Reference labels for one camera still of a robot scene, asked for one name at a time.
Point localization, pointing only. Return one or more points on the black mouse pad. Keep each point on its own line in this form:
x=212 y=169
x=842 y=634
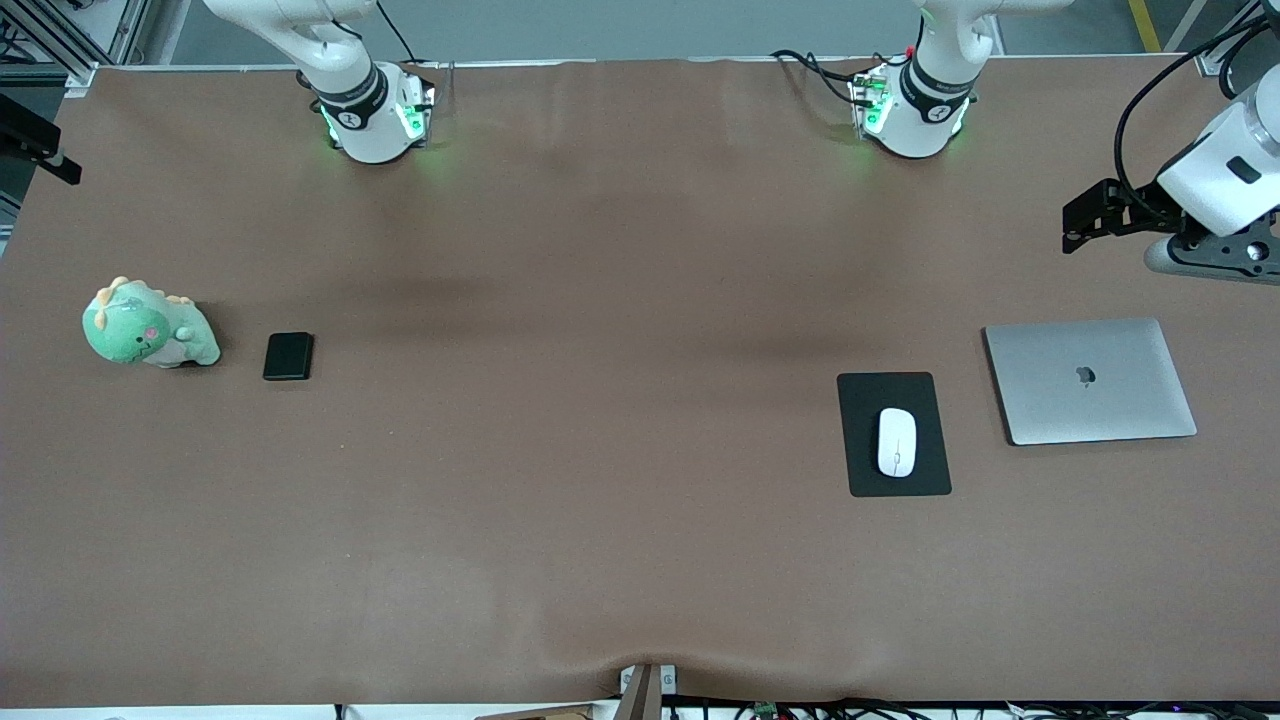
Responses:
x=860 y=400

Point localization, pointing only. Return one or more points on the silver laptop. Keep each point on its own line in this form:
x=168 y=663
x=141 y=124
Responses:
x=1090 y=400

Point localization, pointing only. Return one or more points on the camera mount post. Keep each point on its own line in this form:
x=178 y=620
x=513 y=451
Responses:
x=640 y=695

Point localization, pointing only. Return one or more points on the white computer mouse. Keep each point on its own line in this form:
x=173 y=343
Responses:
x=897 y=442

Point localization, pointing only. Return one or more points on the brown table cover cloth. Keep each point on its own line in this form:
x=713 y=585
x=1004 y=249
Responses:
x=640 y=520

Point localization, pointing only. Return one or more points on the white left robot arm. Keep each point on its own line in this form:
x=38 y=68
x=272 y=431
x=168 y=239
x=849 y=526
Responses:
x=920 y=120

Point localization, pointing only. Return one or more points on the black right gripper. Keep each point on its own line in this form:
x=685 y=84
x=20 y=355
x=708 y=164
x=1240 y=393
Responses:
x=28 y=137

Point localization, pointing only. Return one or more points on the aluminium frame profile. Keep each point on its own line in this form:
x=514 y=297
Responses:
x=135 y=20
x=1215 y=62

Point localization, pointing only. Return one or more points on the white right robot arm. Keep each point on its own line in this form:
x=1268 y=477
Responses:
x=365 y=130

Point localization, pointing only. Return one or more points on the black phone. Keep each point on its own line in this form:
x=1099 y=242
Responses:
x=288 y=356

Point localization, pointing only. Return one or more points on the green dinosaur plush toy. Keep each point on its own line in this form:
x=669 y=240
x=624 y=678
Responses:
x=130 y=330

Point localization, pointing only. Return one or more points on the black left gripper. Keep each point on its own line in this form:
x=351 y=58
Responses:
x=1143 y=207

